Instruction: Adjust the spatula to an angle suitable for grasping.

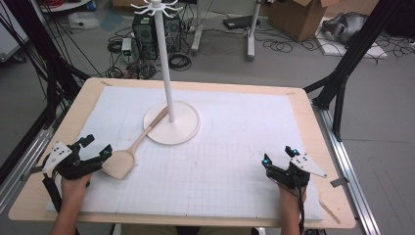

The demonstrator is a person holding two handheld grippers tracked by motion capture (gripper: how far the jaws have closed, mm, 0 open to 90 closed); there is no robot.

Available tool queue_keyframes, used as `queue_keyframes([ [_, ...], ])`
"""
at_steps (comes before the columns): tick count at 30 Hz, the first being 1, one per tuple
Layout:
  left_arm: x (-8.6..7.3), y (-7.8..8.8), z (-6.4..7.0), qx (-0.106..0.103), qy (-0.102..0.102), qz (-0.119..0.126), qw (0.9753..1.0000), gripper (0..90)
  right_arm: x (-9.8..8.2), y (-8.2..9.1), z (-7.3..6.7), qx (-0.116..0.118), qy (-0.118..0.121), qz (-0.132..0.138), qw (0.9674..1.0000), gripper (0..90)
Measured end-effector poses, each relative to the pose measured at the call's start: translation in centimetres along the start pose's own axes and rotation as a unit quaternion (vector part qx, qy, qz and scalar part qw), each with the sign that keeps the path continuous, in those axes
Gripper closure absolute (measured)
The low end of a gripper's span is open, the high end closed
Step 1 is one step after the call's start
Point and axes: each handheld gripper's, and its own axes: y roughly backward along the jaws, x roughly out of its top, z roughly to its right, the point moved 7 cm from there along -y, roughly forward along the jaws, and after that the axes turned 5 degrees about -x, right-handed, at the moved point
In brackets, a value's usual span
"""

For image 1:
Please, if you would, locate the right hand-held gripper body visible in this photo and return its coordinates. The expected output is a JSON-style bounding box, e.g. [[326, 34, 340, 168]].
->
[[266, 153, 328, 190]]

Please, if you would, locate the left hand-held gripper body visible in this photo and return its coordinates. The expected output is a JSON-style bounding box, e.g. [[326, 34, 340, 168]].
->
[[41, 140, 105, 181]]

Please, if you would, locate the wooden spatula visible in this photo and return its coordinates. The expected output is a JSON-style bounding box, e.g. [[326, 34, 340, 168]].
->
[[102, 107, 170, 180]]

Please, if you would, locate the white hook rack stand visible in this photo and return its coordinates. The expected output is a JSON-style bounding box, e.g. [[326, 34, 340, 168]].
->
[[130, 0, 202, 147]]

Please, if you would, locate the person's right hand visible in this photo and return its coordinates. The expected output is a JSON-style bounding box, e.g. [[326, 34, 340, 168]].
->
[[278, 183, 308, 216]]

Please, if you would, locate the person's left hand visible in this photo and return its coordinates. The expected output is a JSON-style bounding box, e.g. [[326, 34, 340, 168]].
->
[[60, 172, 93, 211]]

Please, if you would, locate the grey metal tab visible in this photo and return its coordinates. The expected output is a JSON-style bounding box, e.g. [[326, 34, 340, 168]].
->
[[21, 165, 44, 182], [329, 176, 349, 189]]

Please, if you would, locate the thin wooden stick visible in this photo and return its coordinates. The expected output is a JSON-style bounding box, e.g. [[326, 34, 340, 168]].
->
[[317, 199, 343, 225]]

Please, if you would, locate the white grid mat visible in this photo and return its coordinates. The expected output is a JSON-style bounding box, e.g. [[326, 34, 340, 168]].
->
[[46, 85, 325, 222]]

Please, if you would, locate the small white box device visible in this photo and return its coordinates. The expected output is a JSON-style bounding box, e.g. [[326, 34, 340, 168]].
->
[[120, 37, 133, 64]]

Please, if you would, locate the white stand leg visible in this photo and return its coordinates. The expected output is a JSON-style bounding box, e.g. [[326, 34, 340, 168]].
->
[[190, 0, 206, 56], [246, 0, 262, 63]]

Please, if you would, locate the black computer tower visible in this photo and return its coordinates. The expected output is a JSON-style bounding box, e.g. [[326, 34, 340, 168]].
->
[[131, 12, 182, 62]]

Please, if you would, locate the white cabinet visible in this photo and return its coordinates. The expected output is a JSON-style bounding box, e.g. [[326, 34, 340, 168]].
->
[[0, 4, 29, 64]]

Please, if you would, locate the white foam board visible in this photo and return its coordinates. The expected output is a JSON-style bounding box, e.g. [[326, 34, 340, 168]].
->
[[314, 30, 390, 60]]

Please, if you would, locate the grey headset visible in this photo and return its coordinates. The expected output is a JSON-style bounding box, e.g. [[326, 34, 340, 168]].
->
[[321, 12, 369, 45]]

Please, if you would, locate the brown cardboard box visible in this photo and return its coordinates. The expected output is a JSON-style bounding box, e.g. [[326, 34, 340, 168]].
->
[[267, 0, 342, 42]]

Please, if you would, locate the white round table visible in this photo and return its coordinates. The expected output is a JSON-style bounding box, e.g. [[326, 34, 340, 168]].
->
[[39, 0, 93, 14]]

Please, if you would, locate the flat black device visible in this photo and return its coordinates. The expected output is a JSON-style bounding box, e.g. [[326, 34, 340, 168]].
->
[[222, 15, 261, 30]]

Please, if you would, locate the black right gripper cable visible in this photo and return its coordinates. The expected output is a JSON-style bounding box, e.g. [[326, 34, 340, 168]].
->
[[294, 175, 307, 235]]

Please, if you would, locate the aluminium rail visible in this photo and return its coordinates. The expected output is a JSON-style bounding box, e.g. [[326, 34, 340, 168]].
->
[[0, 107, 65, 213], [312, 102, 382, 235]]

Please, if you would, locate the black frame strut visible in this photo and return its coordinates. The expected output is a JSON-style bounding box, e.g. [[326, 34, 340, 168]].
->
[[3, 0, 91, 126], [302, 0, 404, 142]]

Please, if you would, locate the coiled black cable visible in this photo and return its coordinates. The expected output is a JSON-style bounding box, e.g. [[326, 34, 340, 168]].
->
[[167, 52, 193, 71]]

